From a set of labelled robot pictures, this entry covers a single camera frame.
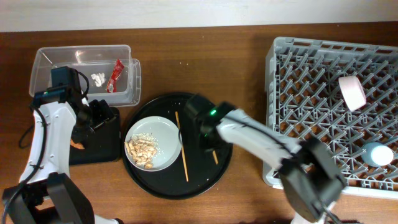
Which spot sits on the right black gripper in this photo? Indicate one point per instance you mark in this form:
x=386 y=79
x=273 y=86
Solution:
x=200 y=137

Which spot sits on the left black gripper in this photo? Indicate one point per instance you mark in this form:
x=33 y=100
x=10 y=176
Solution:
x=103 y=112

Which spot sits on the wooden chopstick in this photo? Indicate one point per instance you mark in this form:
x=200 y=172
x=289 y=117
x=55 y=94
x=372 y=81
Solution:
x=182 y=147
x=215 y=157

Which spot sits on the red snack wrapper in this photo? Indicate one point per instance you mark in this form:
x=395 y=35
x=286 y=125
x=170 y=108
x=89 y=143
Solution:
x=117 y=70

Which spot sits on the orange carrot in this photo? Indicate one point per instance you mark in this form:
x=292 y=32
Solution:
x=77 y=145

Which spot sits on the grey plate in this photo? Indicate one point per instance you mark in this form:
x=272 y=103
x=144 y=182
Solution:
x=166 y=132

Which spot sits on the peanut shell food scraps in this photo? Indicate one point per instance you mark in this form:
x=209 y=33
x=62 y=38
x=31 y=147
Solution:
x=142 y=148

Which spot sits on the white bowl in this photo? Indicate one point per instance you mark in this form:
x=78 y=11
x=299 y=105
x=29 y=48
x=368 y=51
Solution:
x=352 y=91

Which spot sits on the light blue cup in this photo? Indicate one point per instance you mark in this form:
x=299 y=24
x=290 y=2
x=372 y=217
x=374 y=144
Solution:
x=377 y=154

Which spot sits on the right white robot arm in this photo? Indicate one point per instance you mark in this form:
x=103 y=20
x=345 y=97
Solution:
x=311 y=181

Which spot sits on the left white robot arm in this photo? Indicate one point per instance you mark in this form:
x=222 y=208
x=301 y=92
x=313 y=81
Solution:
x=63 y=118

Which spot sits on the grey dishwasher rack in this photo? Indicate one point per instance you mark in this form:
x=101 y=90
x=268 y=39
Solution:
x=304 y=100

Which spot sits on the crumpled white tissue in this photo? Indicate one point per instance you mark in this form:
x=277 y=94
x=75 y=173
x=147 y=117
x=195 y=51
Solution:
x=98 y=78

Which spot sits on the black rectangular tray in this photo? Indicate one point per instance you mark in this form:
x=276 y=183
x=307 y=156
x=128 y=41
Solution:
x=102 y=146

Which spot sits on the round black serving tray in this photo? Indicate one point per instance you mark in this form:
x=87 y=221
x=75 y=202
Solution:
x=174 y=182

